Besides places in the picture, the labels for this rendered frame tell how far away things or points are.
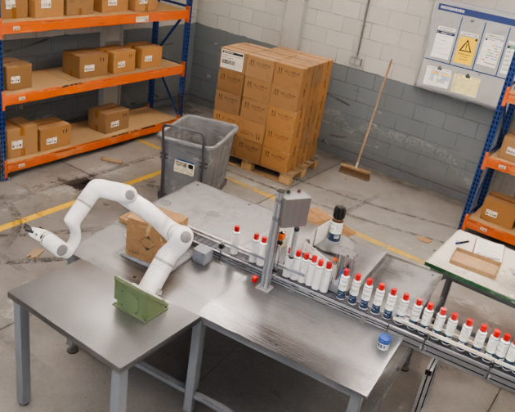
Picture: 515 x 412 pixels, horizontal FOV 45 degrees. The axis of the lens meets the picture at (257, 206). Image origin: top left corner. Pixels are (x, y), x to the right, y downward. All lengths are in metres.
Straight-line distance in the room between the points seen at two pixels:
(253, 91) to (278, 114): 0.41
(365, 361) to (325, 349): 0.22
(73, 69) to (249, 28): 2.84
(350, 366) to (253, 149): 4.45
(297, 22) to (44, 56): 3.24
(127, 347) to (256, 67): 4.56
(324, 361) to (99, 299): 1.31
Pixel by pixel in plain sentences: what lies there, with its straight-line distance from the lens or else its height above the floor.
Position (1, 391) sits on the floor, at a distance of 4.41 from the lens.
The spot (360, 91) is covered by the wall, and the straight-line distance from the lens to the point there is 8.34.
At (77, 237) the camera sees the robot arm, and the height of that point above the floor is 1.25.
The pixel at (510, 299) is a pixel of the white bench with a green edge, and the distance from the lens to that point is 4.64.
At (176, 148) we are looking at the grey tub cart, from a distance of 6.18.
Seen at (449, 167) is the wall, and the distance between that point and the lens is 8.07.
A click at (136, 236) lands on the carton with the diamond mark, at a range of 3.97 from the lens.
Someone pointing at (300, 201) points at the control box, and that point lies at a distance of 3.62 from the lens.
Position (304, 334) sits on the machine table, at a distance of 3.61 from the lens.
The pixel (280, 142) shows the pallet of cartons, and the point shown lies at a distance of 7.30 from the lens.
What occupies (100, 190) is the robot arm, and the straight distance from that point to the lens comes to 3.42.
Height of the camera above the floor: 2.98
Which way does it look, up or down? 26 degrees down
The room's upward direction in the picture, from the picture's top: 9 degrees clockwise
